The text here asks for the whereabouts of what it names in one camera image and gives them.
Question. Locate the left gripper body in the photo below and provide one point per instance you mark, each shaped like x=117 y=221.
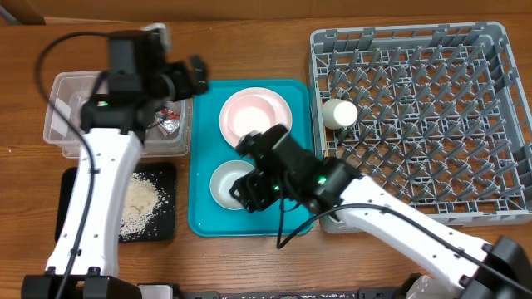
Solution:
x=174 y=82

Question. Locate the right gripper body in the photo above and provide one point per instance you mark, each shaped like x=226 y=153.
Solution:
x=264 y=187

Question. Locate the grey bowl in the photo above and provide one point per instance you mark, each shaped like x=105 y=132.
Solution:
x=223 y=179

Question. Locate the red foil wrapper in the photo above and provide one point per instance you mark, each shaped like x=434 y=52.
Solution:
x=166 y=121

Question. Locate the large pink plate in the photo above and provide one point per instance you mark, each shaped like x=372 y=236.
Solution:
x=282 y=111

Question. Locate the cream paper cup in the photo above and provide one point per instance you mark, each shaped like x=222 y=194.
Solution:
x=338 y=114

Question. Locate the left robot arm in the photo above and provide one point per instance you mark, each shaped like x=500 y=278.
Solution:
x=113 y=124

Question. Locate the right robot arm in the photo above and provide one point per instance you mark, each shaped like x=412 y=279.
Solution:
x=458 y=265

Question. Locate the grey dishwasher rack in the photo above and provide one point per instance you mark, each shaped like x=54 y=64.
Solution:
x=443 y=121

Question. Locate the teal plastic tray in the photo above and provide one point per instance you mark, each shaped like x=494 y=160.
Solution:
x=209 y=150

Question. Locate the cardboard backdrop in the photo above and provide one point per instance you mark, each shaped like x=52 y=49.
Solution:
x=38 y=11

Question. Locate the black plastic tray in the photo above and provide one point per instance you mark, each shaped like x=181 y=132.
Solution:
x=166 y=174

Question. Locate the clear plastic bin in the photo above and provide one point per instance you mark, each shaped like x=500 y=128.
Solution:
x=70 y=91

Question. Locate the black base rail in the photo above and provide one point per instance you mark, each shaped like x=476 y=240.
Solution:
x=291 y=295

